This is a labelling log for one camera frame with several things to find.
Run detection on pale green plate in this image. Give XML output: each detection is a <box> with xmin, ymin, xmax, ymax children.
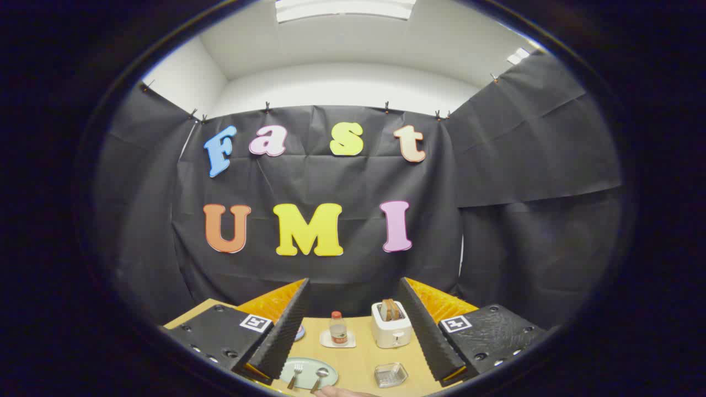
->
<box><xmin>280</xmin><ymin>357</ymin><xmax>339</xmax><ymax>390</ymax></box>

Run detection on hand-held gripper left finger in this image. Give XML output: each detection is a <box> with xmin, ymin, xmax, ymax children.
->
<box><xmin>163</xmin><ymin>277</ymin><xmax>311</xmax><ymax>385</ymax></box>

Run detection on small metal wire basket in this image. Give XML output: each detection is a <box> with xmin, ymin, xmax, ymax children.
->
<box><xmin>375</xmin><ymin>362</ymin><xmax>409</xmax><ymax>388</ymax></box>

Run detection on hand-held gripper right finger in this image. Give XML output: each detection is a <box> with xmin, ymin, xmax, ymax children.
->
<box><xmin>397</xmin><ymin>277</ymin><xmax>548</xmax><ymax>385</ymax></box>

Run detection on white toaster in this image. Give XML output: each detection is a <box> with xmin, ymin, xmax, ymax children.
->
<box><xmin>371</xmin><ymin>301</ymin><xmax>413</xmax><ymax>349</ymax></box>

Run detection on long ceiling light panel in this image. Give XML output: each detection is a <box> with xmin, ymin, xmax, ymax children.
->
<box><xmin>275</xmin><ymin>0</ymin><xmax>417</xmax><ymax>23</ymax></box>

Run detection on white square coaster tray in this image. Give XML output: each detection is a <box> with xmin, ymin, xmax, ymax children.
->
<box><xmin>319</xmin><ymin>329</ymin><xmax>357</xmax><ymax>349</ymax></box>

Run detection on clear red-capped water bottle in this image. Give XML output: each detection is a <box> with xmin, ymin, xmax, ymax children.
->
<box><xmin>329</xmin><ymin>311</ymin><xmax>349</xmax><ymax>346</ymax></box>

